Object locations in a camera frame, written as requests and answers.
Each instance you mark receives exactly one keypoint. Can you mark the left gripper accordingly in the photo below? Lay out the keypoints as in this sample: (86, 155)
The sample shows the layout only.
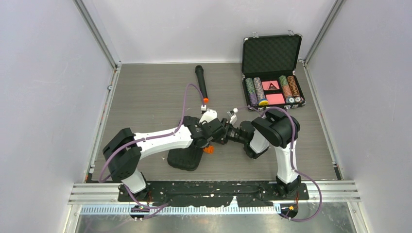
(203, 123)

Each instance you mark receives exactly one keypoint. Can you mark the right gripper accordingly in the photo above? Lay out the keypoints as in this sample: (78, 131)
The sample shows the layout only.
(228, 126)

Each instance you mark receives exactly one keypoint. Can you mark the black tool kit case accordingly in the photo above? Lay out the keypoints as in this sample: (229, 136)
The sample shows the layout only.
(187, 159)

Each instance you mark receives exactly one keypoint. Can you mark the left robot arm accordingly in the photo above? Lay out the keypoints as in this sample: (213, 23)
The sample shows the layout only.
(185, 145)

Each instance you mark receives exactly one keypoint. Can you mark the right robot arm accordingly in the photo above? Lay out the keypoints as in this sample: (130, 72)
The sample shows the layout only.
(275, 128)

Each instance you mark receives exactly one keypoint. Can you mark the black microphone orange end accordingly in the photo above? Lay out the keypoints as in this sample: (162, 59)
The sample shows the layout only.
(199, 71)

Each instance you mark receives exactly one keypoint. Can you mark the open poker chip case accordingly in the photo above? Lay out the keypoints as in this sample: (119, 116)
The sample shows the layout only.
(268, 71)

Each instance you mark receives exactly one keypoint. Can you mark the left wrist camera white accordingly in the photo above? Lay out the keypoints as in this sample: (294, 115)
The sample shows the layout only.
(208, 115)

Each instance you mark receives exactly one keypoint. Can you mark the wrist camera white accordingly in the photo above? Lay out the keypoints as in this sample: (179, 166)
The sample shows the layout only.
(208, 115)
(232, 115)

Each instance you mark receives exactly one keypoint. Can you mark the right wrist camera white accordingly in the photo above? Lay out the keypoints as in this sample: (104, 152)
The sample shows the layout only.
(232, 115)

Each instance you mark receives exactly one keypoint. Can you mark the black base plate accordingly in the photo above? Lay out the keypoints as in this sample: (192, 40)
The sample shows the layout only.
(217, 193)

